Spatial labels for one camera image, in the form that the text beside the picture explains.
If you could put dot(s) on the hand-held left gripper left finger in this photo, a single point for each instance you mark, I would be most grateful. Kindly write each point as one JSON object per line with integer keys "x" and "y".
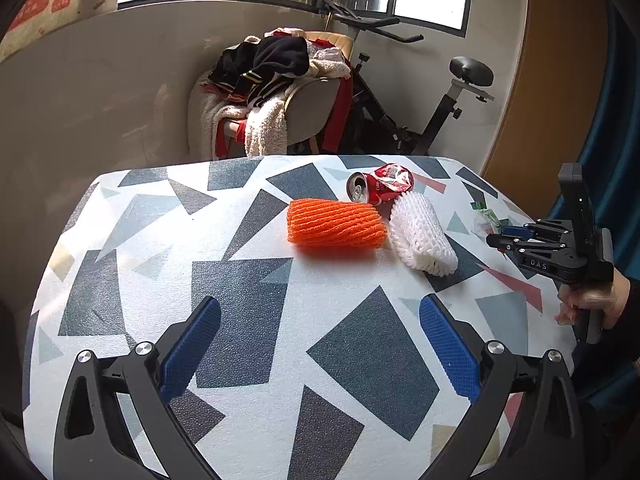
{"x": 192, "y": 347}

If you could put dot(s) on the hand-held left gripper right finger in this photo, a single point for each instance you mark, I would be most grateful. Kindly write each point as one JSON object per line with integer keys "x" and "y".
{"x": 450, "y": 347}

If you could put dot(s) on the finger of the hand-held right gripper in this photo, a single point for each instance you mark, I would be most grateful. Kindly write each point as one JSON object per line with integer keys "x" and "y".
{"x": 505, "y": 242}
{"x": 512, "y": 231}

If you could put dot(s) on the green and white wrapper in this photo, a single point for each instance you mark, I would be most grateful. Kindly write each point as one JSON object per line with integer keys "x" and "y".
{"x": 487, "y": 217}

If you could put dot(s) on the person's right forearm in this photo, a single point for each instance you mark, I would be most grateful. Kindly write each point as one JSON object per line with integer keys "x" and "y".
{"x": 631, "y": 325}

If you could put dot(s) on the person's right hand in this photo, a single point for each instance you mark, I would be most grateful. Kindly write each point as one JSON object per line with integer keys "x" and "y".
{"x": 607, "y": 300}

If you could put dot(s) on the white foam fruit net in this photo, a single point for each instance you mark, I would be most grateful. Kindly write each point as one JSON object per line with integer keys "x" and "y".
{"x": 425, "y": 235}

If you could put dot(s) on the black exercise bike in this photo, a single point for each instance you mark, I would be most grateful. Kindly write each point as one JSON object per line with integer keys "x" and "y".
{"x": 440, "y": 120}

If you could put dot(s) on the crushed red soda can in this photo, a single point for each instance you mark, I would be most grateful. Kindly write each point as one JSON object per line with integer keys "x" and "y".
{"x": 382, "y": 185}

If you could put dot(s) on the wooden door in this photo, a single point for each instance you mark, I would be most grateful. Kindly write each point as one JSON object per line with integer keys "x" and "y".
{"x": 550, "y": 85}

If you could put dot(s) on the orange foam fruit net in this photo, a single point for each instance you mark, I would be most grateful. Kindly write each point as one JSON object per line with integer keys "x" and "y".
{"x": 335, "y": 222}

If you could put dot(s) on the person's dark pants leg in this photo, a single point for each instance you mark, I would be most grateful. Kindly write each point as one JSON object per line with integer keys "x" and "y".
{"x": 617, "y": 440}

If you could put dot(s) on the red garment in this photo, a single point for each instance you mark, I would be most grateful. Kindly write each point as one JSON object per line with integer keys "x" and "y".
{"x": 340, "y": 115}

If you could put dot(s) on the white fleece blanket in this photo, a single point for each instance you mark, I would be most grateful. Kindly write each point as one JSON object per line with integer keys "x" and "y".
{"x": 265, "y": 130}

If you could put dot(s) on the beige chair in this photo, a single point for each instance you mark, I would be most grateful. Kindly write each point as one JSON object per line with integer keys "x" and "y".
{"x": 310, "y": 105}

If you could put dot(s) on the black jacket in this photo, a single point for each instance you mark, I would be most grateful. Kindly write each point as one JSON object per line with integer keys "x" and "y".
{"x": 275, "y": 60}

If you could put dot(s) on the red and beige wall poster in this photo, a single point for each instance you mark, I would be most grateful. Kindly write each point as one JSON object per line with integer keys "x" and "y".
{"x": 45, "y": 5}

